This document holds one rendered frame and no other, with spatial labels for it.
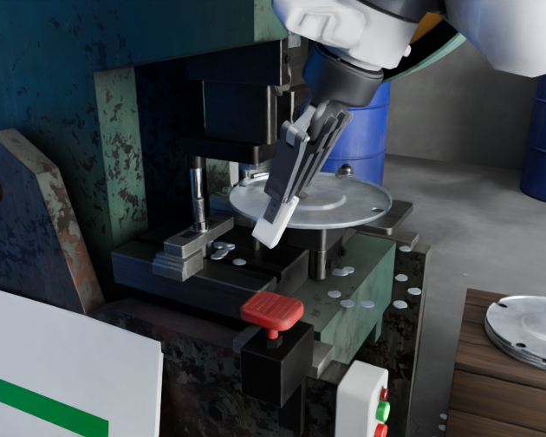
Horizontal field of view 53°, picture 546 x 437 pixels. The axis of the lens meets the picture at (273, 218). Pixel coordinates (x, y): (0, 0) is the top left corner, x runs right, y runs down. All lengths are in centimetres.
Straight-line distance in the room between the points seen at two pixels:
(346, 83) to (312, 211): 43
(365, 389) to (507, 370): 63
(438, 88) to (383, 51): 377
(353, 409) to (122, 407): 44
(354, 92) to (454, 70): 372
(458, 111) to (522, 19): 382
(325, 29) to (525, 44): 16
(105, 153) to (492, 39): 68
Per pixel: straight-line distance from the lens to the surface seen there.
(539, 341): 144
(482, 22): 47
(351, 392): 77
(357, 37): 50
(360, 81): 52
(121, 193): 102
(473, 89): 423
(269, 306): 68
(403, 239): 119
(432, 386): 184
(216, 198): 99
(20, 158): 103
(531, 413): 140
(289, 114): 91
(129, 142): 101
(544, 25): 46
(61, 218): 102
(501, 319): 149
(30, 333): 114
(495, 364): 137
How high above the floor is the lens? 111
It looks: 21 degrees down
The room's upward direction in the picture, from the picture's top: straight up
